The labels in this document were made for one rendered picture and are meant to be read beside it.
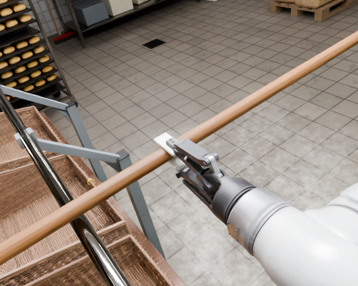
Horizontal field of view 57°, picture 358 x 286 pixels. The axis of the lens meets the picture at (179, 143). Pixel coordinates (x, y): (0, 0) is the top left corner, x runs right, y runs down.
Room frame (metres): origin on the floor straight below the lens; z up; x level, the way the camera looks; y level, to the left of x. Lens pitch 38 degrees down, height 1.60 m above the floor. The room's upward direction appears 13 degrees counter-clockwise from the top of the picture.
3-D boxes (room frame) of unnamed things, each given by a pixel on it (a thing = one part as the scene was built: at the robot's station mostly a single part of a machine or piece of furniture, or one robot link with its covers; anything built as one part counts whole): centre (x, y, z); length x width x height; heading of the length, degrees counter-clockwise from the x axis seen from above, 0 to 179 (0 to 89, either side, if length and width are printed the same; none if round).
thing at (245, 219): (0.30, -0.09, 1.20); 0.09 x 0.06 x 0.09; 118
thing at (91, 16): (5.19, 0.87, 0.35); 0.50 x 0.36 x 0.24; 28
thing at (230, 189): (0.36, -0.06, 1.20); 0.09 x 0.07 x 0.08; 28
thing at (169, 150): (0.50, 0.02, 1.21); 0.07 x 0.03 x 0.01; 28
